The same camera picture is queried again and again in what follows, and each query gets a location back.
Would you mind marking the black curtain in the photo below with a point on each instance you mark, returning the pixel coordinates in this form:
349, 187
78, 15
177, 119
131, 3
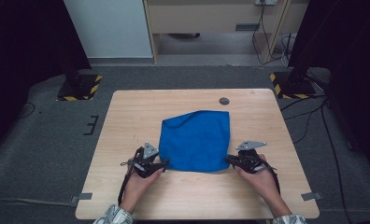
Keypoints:
351, 46
24, 46

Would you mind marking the light wooden desk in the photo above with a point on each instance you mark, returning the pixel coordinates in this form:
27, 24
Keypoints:
205, 15

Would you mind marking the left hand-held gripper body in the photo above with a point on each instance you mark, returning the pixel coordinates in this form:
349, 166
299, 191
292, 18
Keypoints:
145, 161

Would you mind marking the black yellow striped stand base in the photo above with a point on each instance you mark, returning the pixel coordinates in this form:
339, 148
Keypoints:
86, 90
293, 88

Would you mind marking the grey tape strip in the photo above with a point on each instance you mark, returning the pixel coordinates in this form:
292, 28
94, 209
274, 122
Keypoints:
311, 196
82, 197

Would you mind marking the person's right hand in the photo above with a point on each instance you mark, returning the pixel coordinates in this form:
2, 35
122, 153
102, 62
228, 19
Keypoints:
264, 183

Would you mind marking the grey round table grommet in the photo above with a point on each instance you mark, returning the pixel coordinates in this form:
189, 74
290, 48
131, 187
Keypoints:
224, 101

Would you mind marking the blue cloth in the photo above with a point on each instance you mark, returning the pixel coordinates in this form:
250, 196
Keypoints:
195, 143

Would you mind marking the grey desk label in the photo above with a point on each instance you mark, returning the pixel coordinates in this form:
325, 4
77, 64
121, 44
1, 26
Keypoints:
247, 27

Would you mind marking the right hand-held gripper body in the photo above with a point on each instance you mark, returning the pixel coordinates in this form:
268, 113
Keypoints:
250, 155

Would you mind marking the white cabinet panel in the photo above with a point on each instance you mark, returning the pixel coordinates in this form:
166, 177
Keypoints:
111, 28

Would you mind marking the person's left hand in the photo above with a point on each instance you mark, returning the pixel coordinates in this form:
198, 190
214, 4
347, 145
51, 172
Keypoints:
139, 189

